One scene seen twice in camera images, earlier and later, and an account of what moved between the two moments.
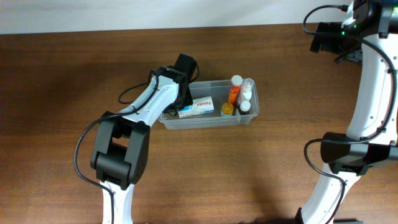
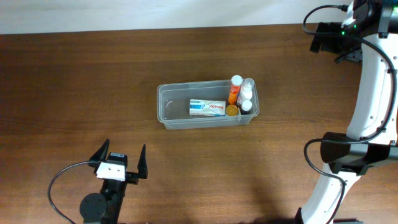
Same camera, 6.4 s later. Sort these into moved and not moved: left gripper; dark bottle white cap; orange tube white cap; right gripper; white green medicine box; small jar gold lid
Moved: white green medicine box; small jar gold lid; left gripper
Not moved: right gripper; orange tube white cap; dark bottle white cap
